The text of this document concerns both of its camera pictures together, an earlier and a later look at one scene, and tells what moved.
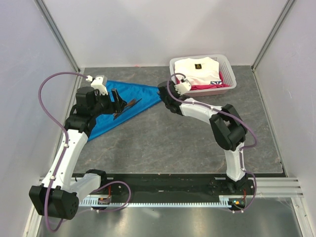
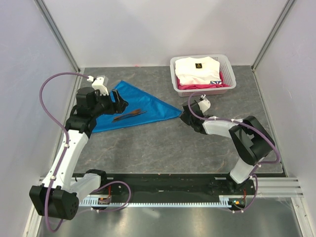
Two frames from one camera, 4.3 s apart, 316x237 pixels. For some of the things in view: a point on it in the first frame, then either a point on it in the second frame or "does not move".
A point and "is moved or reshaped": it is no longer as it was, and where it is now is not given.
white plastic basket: (226, 71) does not move
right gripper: (173, 84) → (183, 118)
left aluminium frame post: (59, 34) does not move
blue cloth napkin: (149, 95) is moved or reshaped
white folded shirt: (199, 70) does not move
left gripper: (112, 107) does not move
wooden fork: (131, 101) → (132, 112)
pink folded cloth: (199, 87) does not move
